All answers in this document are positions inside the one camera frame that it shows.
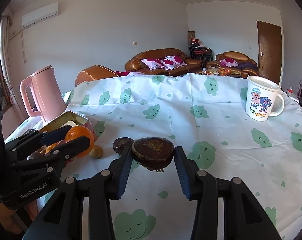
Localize small yellow kumquat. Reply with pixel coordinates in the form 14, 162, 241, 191
89, 145, 103, 159

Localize cloud-print white tablecloth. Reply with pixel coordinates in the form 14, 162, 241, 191
4, 73, 302, 240

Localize brown wooden door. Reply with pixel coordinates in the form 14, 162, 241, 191
257, 21, 282, 85

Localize white cartoon mug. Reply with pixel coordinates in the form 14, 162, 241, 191
245, 75, 284, 121

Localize white air conditioner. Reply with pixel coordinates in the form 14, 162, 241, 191
21, 2, 59, 29

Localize dark brown chestnut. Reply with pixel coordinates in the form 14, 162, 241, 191
112, 137, 134, 155

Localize near brown leather chair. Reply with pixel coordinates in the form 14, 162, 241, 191
75, 65, 119, 87

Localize brown leather armchair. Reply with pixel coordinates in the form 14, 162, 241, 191
206, 51, 259, 79

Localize pink metal tin tray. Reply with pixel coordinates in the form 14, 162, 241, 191
27, 111, 97, 166

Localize stacked dark chairs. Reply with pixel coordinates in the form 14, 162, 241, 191
188, 31, 213, 62

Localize cluttered coffee table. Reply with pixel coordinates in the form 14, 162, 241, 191
194, 67, 242, 77

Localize pink electric kettle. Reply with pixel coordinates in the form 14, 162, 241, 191
20, 66, 66, 122

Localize large orange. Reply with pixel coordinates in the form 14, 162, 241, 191
64, 126, 95, 158

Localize brown leather sofa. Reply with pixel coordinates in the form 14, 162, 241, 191
125, 48, 205, 76

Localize person's left hand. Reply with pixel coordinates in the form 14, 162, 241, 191
0, 200, 39, 235

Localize small orange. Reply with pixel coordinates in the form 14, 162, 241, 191
45, 140, 63, 155

